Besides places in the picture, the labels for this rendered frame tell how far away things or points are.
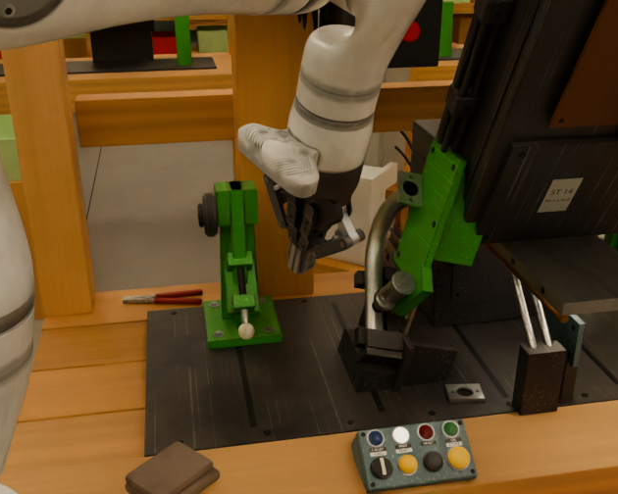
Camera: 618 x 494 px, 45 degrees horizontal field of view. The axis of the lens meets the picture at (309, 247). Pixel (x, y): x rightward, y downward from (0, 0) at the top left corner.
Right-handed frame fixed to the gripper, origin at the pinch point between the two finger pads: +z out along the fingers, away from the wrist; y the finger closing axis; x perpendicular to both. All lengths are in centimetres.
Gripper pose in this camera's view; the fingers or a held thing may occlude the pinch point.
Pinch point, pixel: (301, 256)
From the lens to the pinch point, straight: 77.6
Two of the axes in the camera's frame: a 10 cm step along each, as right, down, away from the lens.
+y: -6.7, -5.9, 4.6
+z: -1.6, 7.1, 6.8
